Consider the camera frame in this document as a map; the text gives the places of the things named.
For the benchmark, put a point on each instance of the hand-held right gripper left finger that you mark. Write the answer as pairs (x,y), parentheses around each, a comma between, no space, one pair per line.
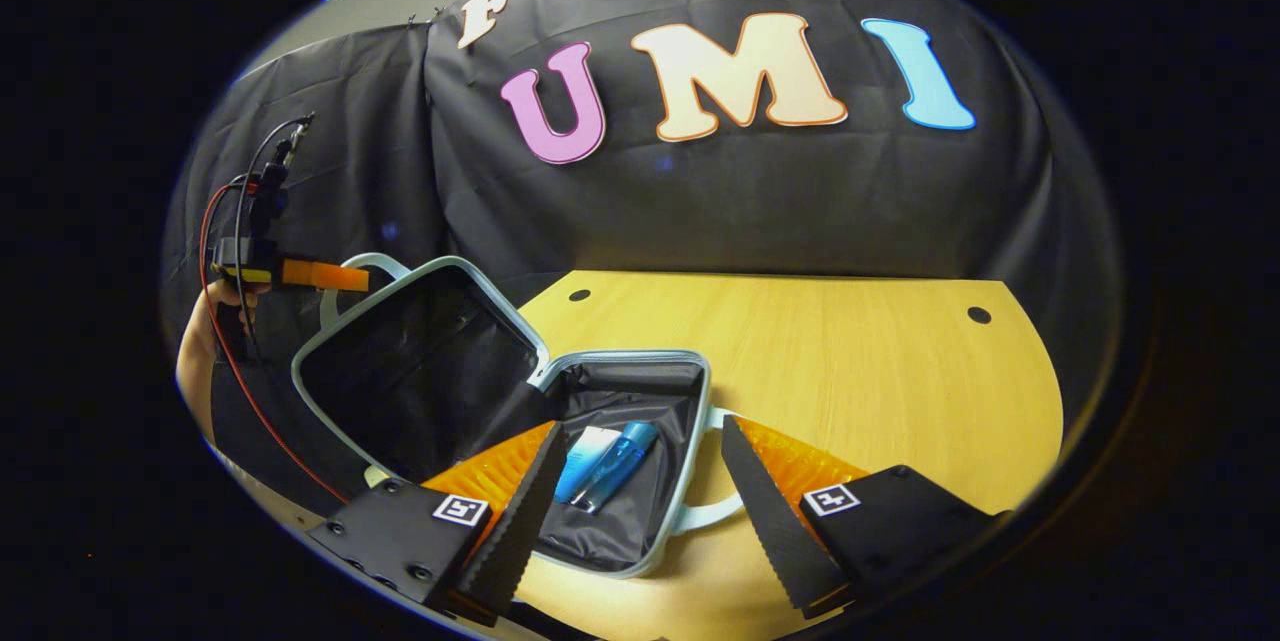
(525,531)

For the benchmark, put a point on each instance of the white skin care tube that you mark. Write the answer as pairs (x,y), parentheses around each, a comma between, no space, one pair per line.
(590,451)

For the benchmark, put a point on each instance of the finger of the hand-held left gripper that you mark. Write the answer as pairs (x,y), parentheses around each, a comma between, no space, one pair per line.
(325,275)

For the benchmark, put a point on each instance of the small cream pad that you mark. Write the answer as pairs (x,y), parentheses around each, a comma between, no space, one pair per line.
(377,476)

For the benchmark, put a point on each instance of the black backdrop cloth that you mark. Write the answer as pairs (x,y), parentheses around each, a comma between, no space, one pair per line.
(750,201)

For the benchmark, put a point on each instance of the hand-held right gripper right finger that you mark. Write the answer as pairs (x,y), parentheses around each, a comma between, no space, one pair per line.
(775,531)

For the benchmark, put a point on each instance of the green bottle with blue cap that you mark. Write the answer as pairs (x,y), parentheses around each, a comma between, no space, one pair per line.
(625,461)

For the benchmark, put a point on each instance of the light blue suitcase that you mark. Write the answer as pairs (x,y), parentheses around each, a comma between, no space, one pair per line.
(420,371)

